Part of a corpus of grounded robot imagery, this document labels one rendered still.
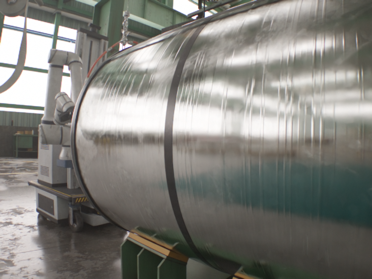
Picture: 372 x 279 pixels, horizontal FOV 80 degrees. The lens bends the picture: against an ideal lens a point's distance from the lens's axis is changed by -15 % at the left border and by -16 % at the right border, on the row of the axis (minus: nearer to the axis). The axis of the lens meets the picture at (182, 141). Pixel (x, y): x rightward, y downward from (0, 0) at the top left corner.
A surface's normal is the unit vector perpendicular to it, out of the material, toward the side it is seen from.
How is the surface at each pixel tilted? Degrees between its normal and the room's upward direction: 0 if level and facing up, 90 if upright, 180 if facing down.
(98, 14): 90
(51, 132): 98
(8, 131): 90
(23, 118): 90
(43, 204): 90
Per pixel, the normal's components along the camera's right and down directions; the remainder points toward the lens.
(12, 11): 0.35, 0.00
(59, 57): 0.61, 0.17
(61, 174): 0.81, 0.02
